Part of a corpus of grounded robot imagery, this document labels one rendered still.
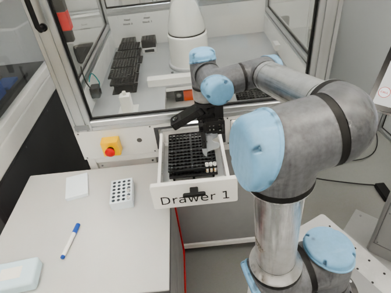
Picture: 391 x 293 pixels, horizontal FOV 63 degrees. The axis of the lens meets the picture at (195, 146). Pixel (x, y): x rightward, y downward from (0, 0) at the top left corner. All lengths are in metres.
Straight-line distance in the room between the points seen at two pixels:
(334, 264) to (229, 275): 1.17
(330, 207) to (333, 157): 1.79
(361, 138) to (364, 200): 1.89
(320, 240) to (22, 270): 0.87
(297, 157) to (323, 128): 0.05
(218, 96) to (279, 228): 0.37
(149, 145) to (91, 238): 0.44
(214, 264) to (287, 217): 1.40
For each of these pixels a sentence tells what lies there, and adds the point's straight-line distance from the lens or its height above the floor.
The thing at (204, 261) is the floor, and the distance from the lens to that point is 1.96.
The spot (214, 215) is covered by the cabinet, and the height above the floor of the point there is 0.32.
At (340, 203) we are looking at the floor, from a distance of 2.32.
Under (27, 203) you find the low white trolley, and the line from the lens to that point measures 1.46.
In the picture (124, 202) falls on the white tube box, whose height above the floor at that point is 0.79.
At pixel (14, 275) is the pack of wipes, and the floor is 0.81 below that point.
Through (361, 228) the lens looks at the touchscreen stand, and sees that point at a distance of 2.17.
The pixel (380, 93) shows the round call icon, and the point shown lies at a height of 1.01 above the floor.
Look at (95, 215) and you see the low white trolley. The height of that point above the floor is 0.76.
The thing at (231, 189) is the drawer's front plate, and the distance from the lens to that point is 1.09.
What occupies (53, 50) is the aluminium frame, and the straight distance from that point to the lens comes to 1.24.
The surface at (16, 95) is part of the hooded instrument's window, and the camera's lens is 1.78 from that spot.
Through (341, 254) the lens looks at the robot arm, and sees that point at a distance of 0.82.
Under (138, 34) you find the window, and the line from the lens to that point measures 1.17.
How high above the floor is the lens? 1.67
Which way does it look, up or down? 38 degrees down
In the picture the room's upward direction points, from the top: 7 degrees counter-clockwise
